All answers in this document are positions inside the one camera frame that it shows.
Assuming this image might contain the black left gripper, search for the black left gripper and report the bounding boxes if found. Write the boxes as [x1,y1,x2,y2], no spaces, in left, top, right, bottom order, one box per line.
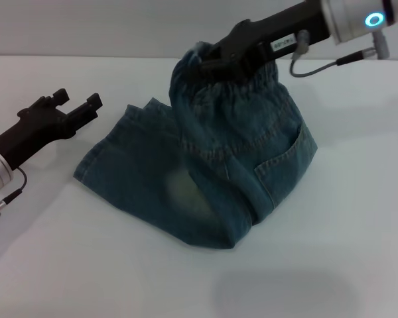
[0,87,103,167]

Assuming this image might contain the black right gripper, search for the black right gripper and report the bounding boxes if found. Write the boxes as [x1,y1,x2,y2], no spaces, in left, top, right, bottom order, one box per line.
[200,0,335,81]

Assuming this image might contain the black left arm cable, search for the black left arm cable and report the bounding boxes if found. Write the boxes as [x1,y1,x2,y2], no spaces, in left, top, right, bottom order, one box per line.
[0,166,29,212]

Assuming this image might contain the blue washed denim shorts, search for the blue washed denim shorts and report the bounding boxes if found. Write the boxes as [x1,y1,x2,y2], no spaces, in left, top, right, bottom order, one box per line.
[73,40,319,250]

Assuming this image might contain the grey right arm cable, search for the grey right arm cable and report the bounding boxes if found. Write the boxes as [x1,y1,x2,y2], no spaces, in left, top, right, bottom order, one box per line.
[289,28,391,80]

